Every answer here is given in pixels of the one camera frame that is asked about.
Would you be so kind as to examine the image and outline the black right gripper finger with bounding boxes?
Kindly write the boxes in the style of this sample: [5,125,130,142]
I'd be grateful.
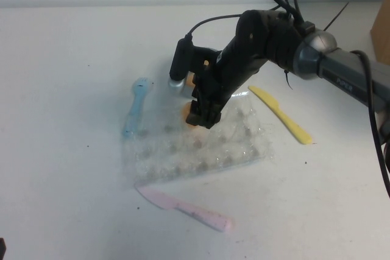
[204,100,225,130]
[185,87,205,127]

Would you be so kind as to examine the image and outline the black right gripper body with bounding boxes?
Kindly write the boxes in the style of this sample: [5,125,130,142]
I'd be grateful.
[193,32,263,106]

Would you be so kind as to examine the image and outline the clear plastic egg tray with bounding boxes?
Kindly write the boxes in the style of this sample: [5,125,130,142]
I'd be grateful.
[120,91,277,188]

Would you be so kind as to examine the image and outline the brown cardboard box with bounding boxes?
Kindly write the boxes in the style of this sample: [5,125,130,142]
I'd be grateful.
[369,0,390,63]

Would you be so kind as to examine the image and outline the black zip tie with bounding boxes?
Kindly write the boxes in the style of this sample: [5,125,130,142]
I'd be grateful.
[283,70,294,91]
[323,2,350,32]

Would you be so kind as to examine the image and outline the light blue plastic fork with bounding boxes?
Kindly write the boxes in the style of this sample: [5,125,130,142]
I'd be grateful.
[121,77,152,138]

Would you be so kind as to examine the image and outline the yellow plastic knife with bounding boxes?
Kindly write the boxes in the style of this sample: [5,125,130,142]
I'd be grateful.
[247,85,313,146]

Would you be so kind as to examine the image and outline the pink plastic knife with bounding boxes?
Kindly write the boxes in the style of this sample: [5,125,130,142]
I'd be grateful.
[138,187,235,233]

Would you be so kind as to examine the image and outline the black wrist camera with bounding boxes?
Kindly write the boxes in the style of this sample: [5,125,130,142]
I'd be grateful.
[166,37,195,96]

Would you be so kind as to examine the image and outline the black camera cable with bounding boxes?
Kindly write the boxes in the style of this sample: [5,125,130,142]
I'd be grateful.
[186,13,244,41]

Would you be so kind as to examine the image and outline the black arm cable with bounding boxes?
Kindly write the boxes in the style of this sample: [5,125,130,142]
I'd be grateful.
[350,49,390,199]

